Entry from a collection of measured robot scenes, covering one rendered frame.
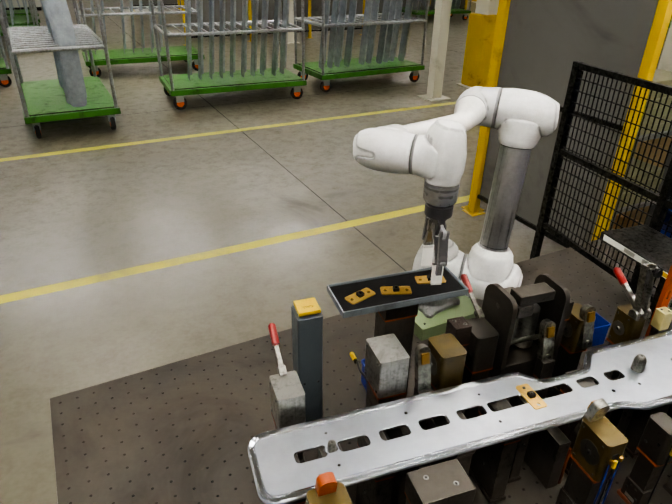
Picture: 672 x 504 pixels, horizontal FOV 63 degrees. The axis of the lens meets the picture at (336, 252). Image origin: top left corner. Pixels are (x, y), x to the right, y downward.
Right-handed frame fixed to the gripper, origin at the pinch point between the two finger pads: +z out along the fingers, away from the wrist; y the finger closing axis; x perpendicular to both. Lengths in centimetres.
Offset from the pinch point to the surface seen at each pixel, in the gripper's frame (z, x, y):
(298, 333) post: 10.2, -38.6, 12.2
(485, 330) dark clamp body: 12.1, 12.1, 14.4
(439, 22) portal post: 15, 209, -659
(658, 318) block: 16, 68, 10
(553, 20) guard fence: -37, 148, -235
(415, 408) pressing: 20.0, -11.6, 32.4
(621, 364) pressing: 20, 49, 23
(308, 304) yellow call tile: 4.0, -35.5, 8.1
